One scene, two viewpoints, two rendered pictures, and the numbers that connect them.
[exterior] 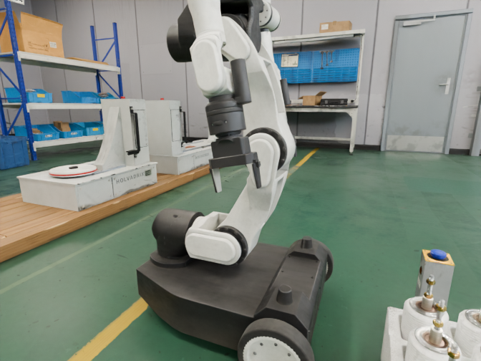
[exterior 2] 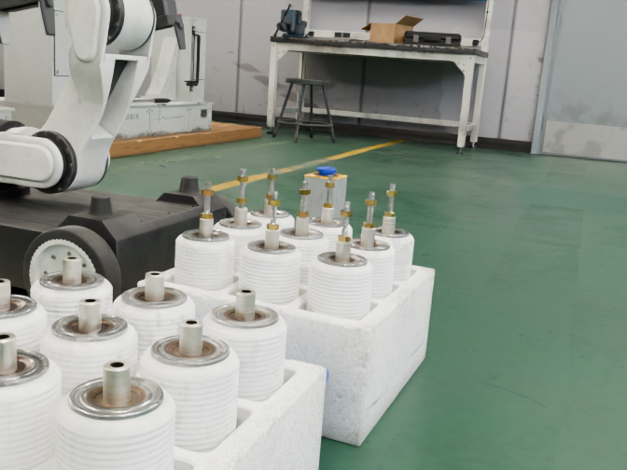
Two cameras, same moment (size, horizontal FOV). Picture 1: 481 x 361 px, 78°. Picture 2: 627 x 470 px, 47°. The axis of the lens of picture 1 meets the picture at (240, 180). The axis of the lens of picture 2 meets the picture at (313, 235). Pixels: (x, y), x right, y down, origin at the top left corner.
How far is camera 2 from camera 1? 90 cm
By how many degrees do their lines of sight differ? 3
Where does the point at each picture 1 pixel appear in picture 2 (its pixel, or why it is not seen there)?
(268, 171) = (93, 36)
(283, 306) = (92, 215)
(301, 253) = (174, 195)
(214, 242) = (25, 150)
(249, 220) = (78, 120)
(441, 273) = (323, 192)
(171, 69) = not seen: outside the picture
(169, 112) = not seen: hidden behind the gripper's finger
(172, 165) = not seen: hidden behind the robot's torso
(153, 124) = (18, 38)
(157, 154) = (23, 101)
